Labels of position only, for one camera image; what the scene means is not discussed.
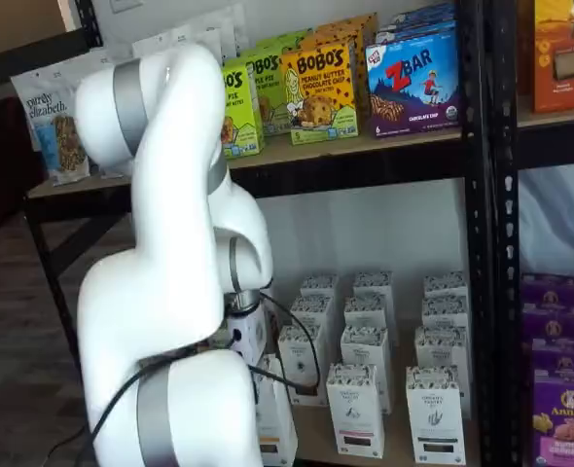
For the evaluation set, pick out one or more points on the black metal shelving rack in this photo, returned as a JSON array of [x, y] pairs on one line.
[[365, 165], [498, 292]]

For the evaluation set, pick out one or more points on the blue purely elizabeth granola bag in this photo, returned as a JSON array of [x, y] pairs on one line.
[[48, 126]]

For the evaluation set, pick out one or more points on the dark brown armchair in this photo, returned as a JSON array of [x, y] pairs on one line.
[[0, 170]]

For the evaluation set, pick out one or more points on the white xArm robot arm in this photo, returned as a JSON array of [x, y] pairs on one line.
[[170, 194]]

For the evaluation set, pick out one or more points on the purple Annie's snack box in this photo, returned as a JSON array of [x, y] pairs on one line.
[[564, 428], [552, 321], [549, 289], [559, 355]]

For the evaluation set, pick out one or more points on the orange snack box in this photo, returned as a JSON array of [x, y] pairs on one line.
[[545, 73]]

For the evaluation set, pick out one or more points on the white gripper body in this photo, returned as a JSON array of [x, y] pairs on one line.
[[248, 335]]

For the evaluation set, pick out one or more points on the green Bobo's apple pie box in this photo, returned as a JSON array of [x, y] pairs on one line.
[[243, 121], [272, 97], [287, 39]]

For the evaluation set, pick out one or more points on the yellow Bobo's peanut butter box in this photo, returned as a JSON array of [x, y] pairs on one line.
[[316, 97], [350, 24], [331, 40]]

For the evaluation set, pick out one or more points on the white box teal strip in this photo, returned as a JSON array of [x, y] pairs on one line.
[[445, 284], [445, 311], [435, 418], [440, 348]]

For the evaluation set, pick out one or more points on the white box pink strip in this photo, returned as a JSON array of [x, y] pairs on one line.
[[365, 348], [355, 413], [372, 284], [367, 311]]

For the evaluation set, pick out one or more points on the blue Zbar snack box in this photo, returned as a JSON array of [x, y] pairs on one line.
[[413, 87], [423, 17], [413, 34]]

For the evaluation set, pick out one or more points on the white plastic backdrop sheet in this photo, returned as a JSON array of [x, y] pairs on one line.
[[559, 219]]

